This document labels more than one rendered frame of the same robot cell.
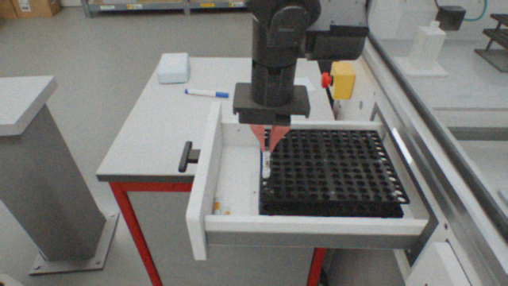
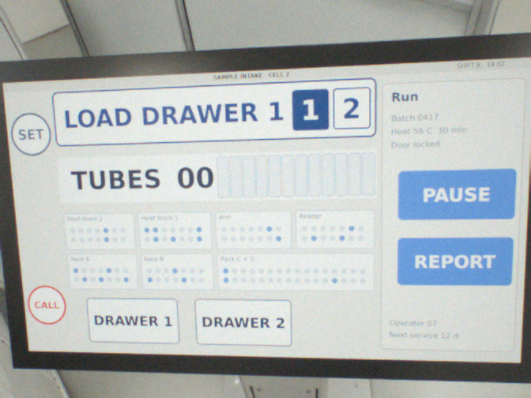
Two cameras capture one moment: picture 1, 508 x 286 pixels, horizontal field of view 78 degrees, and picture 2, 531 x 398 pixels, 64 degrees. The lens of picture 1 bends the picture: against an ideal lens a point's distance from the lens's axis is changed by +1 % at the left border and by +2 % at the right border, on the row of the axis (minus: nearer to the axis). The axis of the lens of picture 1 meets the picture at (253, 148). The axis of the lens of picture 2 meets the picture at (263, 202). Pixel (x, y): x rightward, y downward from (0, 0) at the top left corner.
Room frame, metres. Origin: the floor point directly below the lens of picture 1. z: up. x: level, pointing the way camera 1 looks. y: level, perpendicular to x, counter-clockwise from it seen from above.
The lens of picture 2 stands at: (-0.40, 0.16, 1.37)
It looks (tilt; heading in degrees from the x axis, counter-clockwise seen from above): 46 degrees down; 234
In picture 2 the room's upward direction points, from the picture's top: 7 degrees counter-clockwise
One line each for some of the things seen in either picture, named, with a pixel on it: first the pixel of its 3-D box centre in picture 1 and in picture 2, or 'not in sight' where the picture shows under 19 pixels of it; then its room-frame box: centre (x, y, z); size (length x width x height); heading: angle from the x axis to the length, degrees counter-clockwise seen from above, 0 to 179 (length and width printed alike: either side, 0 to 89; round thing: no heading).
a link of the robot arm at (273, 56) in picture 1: (281, 37); not in sight; (0.37, -0.03, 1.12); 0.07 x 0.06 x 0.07; 95
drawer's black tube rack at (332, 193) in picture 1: (322, 173); not in sight; (0.39, -0.12, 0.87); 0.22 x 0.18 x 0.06; 89
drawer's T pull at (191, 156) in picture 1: (192, 156); not in sight; (0.40, 0.10, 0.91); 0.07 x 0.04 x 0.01; 179
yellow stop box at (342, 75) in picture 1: (340, 80); not in sight; (0.72, -0.22, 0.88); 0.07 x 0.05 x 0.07; 179
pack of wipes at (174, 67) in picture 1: (174, 67); not in sight; (0.99, 0.27, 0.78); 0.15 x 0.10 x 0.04; 6
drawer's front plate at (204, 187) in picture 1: (209, 169); not in sight; (0.40, 0.08, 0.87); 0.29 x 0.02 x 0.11; 179
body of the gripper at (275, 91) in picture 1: (272, 83); not in sight; (0.37, -0.02, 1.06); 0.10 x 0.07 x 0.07; 88
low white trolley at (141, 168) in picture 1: (237, 187); not in sight; (0.81, 0.06, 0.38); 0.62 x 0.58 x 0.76; 179
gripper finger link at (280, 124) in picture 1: (263, 125); not in sight; (0.37, -0.01, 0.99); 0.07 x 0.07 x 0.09; 88
